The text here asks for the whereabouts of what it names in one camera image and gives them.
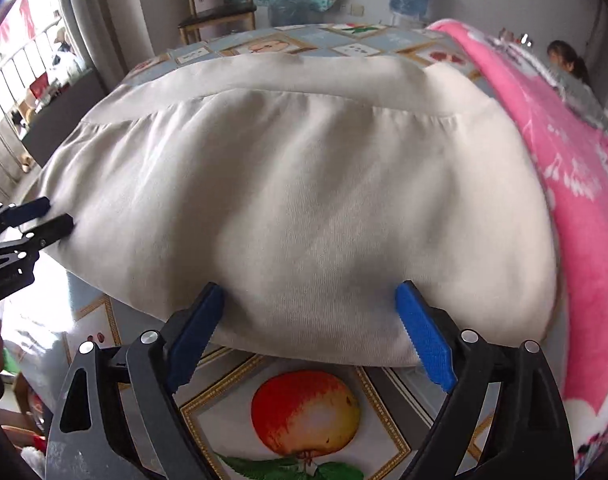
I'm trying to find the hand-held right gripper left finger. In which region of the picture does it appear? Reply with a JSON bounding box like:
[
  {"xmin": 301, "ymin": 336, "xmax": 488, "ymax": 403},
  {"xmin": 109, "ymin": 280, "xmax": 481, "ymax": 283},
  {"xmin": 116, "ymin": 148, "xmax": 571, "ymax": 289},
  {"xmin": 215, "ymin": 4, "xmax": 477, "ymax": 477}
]
[{"xmin": 45, "ymin": 282, "xmax": 225, "ymax": 480}]

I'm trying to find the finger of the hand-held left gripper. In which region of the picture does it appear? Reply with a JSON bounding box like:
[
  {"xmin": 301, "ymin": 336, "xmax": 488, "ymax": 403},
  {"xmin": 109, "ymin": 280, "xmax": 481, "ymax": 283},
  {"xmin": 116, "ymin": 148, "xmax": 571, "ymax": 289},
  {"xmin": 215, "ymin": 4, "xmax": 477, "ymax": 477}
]
[
  {"xmin": 20, "ymin": 213, "xmax": 76, "ymax": 253},
  {"xmin": 0, "ymin": 197, "xmax": 52, "ymax": 233}
]

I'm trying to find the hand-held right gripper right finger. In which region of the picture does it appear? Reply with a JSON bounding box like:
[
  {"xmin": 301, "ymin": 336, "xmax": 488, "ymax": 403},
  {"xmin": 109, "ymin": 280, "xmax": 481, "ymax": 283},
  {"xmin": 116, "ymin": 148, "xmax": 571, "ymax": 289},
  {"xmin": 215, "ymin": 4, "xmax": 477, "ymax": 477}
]
[{"xmin": 395, "ymin": 281, "xmax": 575, "ymax": 480}]

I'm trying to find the cream zip jacket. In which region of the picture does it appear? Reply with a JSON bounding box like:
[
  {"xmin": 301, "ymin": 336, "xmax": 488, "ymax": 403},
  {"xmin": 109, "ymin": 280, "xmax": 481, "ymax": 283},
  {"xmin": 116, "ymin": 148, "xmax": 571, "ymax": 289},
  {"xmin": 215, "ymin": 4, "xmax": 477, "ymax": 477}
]
[{"xmin": 34, "ymin": 50, "xmax": 559, "ymax": 371}]

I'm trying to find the grey cabinet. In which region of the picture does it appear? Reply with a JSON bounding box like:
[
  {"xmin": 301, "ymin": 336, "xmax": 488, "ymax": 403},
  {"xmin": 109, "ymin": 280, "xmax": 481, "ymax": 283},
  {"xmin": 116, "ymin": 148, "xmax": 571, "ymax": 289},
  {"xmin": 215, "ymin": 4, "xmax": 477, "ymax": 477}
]
[{"xmin": 21, "ymin": 67, "xmax": 110, "ymax": 166}]

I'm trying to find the fruit print tablecloth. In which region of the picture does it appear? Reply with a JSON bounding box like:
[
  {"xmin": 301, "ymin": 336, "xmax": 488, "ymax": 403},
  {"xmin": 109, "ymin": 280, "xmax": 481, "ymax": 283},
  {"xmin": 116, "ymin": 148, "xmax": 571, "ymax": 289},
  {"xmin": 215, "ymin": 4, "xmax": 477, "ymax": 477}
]
[{"xmin": 0, "ymin": 22, "xmax": 574, "ymax": 480}]

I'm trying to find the pink floral blanket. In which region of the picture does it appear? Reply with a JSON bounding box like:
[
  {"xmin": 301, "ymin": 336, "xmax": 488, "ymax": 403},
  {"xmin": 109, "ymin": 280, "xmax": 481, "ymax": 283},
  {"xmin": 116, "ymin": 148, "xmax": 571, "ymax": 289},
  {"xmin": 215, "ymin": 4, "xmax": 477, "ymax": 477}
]
[{"xmin": 426, "ymin": 19, "xmax": 608, "ymax": 480}]

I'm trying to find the grey curtain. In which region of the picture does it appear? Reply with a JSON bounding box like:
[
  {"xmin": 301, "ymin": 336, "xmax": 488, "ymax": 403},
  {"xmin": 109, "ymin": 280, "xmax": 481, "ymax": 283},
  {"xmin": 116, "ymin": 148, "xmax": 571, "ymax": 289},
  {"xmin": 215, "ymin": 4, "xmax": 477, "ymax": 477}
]
[{"xmin": 54, "ymin": 0, "xmax": 155, "ymax": 91}]

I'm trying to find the wooden chair black seat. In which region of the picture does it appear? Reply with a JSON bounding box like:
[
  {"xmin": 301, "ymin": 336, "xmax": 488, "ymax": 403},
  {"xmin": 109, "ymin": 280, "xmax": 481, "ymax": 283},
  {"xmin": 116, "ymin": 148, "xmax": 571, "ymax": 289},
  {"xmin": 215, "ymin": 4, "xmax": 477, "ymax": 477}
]
[{"xmin": 178, "ymin": 0, "xmax": 259, "ymax": 46}]

